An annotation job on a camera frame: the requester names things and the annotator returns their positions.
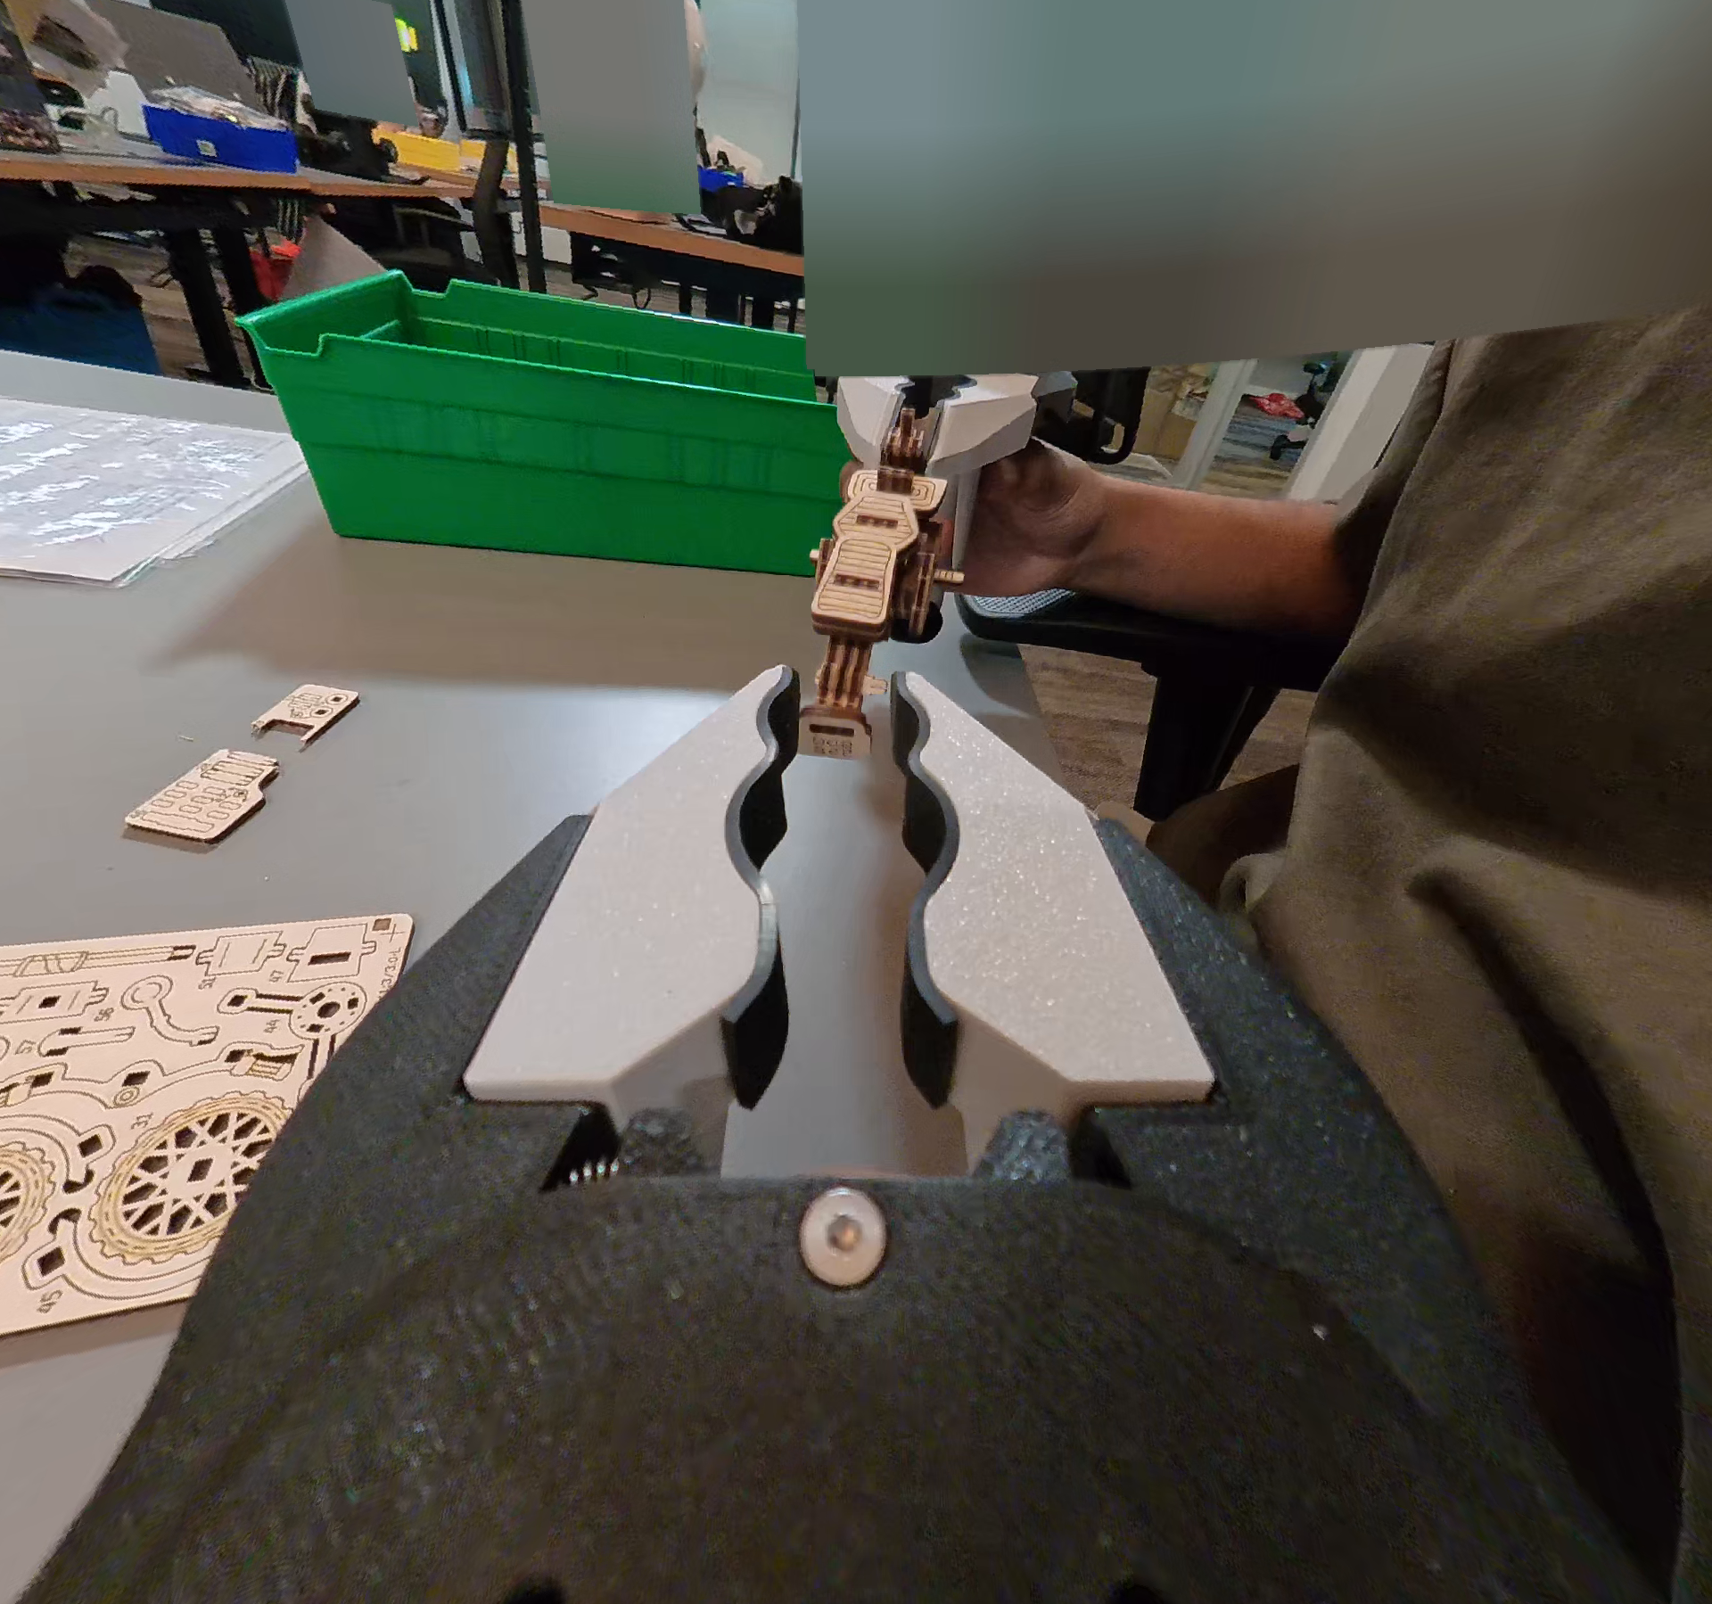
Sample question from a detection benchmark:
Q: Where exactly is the long wooden workbench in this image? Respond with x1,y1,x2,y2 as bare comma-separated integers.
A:
0,147,808,295

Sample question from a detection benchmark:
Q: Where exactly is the wooden puzzle model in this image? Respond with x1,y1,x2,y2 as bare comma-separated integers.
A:
808,408,967,763

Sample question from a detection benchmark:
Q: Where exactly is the blue storage bin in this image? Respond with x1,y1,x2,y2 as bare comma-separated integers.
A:
143,99,298,174

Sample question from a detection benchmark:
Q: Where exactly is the black articulated stand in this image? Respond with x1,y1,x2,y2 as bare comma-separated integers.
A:
461,0,552,295

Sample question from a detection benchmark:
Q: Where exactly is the dark printed carton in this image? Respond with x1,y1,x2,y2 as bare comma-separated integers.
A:
0,26,61,154

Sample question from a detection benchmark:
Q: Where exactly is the white instruction sheet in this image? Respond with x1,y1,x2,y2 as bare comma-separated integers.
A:
0,399,309,588

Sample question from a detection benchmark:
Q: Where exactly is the person's right hand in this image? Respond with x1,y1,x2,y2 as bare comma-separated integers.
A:
960,438,1123,597

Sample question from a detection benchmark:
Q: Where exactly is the small wooden puzzle piece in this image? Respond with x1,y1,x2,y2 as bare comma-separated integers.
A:
124,749,283,847

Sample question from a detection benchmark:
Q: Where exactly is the person's olive clothing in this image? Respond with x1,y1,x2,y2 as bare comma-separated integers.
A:
1147,308,1712,1604

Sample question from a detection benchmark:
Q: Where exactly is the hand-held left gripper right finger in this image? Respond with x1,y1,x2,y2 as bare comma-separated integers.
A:
889,671,1219,1154

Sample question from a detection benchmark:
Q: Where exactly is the grey desk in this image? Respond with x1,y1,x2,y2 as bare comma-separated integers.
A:
0,347,1071,1604

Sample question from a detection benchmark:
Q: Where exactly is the tiny wooden puzzle piece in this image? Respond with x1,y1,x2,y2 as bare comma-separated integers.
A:
252,684,363,745

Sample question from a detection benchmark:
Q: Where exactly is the wooden puzzle sheet notched corner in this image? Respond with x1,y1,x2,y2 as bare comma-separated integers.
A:
0,915,417,1340

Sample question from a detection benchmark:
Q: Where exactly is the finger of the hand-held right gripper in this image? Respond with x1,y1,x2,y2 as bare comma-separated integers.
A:
836,376,913,473
926,384,1039,486

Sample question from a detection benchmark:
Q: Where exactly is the green plastic bin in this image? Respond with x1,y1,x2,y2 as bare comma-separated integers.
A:
237,271,850,578

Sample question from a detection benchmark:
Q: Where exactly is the person's right forearm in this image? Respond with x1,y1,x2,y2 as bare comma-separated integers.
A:
1069,480,1366,636

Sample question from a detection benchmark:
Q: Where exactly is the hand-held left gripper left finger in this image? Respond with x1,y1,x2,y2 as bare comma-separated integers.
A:
461,665,804,1149

